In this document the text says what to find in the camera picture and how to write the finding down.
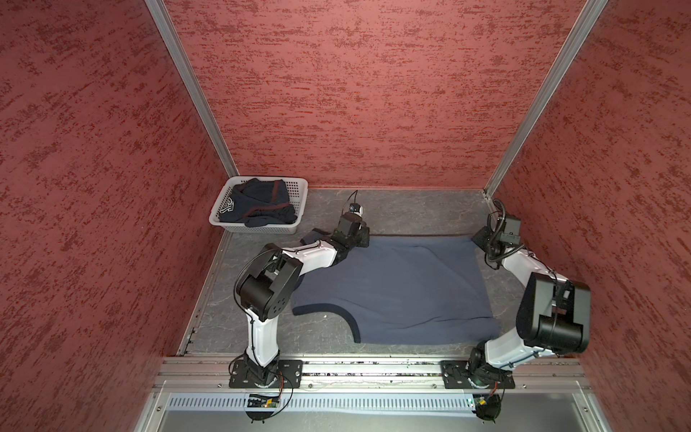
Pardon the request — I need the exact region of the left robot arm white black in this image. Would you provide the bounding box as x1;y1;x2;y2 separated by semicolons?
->
234;203;370;378

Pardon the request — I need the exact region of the grey-blue tank top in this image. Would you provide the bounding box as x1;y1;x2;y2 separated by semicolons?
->
293;236;500;345

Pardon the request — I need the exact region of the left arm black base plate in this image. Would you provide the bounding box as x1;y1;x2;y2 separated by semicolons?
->
229;354;304;390

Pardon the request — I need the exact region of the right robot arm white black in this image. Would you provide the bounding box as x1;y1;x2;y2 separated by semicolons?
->
466;209;591;388

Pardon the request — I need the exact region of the white plastic laundry basket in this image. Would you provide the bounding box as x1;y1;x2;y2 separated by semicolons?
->
209;176;308;234

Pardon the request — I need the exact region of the left small circuit board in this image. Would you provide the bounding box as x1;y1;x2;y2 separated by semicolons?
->
247;394;281;409

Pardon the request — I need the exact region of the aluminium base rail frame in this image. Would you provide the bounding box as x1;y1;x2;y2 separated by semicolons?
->
136;355;610;431

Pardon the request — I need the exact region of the aluminium corner post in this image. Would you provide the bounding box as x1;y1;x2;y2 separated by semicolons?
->
145;0;239;177
483;0;608;205

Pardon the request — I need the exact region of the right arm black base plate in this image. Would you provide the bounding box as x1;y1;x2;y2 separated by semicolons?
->
440;360;516;390

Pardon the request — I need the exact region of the dark navy maroon-trimmed tank top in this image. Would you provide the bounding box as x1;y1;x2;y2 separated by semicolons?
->
218;178;297;228

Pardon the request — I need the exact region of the aluminium corner post left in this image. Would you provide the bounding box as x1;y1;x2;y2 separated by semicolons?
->
145;0;239;177

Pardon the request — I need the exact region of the white perforated cable duct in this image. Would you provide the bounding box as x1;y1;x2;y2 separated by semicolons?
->
166;392;474;416

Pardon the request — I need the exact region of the aluminium corner post right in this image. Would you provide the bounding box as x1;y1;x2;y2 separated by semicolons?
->
483;0;608;205

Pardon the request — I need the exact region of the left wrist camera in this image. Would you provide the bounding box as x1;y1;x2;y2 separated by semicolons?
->
348;203;363;216

